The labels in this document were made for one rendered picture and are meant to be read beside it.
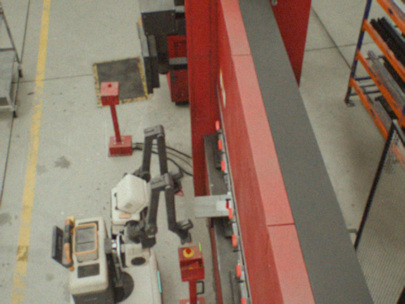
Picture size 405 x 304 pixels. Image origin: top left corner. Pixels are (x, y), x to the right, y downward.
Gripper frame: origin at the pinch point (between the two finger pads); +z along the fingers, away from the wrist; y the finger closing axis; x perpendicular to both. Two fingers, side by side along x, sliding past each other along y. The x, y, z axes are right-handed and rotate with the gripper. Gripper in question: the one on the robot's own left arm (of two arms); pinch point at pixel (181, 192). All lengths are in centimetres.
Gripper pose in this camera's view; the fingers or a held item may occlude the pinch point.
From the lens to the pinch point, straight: 369.1
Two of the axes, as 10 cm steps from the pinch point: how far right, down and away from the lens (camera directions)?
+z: 4.6, 5.9, 6.7
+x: -8.7, 4.4, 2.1
